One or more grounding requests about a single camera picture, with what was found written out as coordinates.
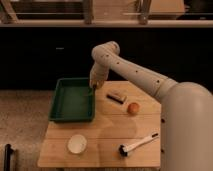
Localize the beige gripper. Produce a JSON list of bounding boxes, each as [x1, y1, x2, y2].
[[89, 65, 108, 89]]

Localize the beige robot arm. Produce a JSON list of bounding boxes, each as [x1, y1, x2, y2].
[[90, 41, 213, 171]]

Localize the green plastic tray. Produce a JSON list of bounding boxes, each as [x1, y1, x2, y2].
[[49, 77, 95, 122]]

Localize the wooden block with black stripe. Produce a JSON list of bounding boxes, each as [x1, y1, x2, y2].
[[106, 91, 127, 104]]

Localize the orange round fruit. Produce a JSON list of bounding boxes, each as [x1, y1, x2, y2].
[[127, 102, 140, 115]]

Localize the wooden table board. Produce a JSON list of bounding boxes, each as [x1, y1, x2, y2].
[[38, 81, 161, 168]]

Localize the white round bowl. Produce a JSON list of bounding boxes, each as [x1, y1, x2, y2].
[[67, 134, 87, 154]]

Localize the black object at floor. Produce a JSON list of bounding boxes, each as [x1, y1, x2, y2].
[[4, 144, 14, 171]]

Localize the white handled black brush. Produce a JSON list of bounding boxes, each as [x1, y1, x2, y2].
[[118, 133, 159, 157]]

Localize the wooden shelf frame background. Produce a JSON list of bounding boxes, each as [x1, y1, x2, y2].
[[0, 0, 213, 27]]

